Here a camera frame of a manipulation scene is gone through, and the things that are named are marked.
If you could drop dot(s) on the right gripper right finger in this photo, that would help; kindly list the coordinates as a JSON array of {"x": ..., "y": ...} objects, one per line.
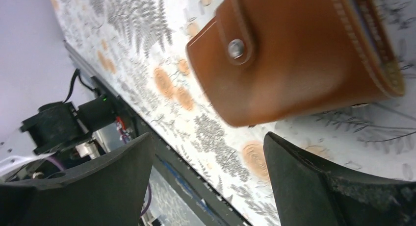
[{"x": 312, "y": 191}]

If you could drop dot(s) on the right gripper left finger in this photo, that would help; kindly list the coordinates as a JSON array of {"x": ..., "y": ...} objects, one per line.
[{"x": 106, "y": 191}]

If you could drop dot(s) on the brown leather card holder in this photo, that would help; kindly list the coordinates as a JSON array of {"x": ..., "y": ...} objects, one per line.
[{"x": 260, "y": 61}]

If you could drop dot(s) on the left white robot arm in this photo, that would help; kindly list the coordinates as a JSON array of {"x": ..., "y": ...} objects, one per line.
[{"x": 58, "y": 137}]

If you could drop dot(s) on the floral table cloth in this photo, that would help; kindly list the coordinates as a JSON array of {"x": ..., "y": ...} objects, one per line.
[{"x": 138, "y": 47}]

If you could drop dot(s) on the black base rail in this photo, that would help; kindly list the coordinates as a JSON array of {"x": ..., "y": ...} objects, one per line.
[{"x": 180, "y": 196}]

